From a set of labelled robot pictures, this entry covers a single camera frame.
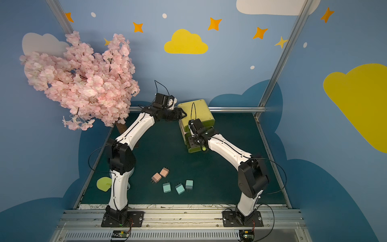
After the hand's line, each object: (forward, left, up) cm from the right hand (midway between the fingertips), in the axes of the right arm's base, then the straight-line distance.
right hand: (195, 138), depth 89 cm
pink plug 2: (-17, +17, -12) cm, 27 cm away
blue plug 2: (-26, +7, -14) cm, 30 cm away
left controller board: (-48, +33, -15) cm, 61 cm away
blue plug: (-26, +15, -13) cm, 32 cm away
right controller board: (-45, -28, -18) cm, 56 cm away
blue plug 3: (-24, +2, -13) cm, 27 cm away
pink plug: (-21, +21, -12) cm, 33 cm away
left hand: (+13, +8, +8) cm, 17 cm away
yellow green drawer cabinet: (+18, +1, +7) cm, 19 cm away
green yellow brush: (-26, +52, -15) cm, 60 cm away
